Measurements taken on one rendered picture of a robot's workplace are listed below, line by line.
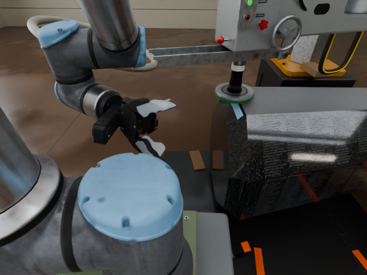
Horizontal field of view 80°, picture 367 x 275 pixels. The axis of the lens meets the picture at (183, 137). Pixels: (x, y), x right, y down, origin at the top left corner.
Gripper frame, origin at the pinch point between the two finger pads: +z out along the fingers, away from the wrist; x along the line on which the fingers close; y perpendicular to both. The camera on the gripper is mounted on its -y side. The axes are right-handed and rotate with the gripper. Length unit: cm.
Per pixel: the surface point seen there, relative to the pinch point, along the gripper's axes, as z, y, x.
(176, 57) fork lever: -34, 52, -5
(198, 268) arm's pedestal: 13.5, -1.1, 31.2
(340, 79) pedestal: 37, 185, 8
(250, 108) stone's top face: -3, 82, 18
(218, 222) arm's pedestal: 12.3, 12.6, 28.9
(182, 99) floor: -125, 218, 85
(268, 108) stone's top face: 5, 88, 17
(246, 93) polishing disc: -9, 86, 12
